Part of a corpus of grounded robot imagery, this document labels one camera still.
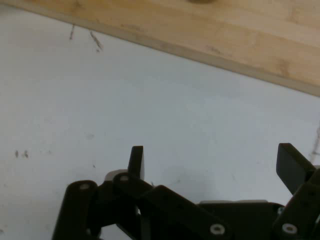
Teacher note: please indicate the bamboo wooden board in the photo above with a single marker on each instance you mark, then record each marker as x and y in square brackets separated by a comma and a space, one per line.
[200, 32]

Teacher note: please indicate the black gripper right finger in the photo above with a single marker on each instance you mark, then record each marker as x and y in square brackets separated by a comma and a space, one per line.
[295, 175]

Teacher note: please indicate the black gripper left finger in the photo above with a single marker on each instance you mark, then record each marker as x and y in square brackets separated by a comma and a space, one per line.
[130, 195]

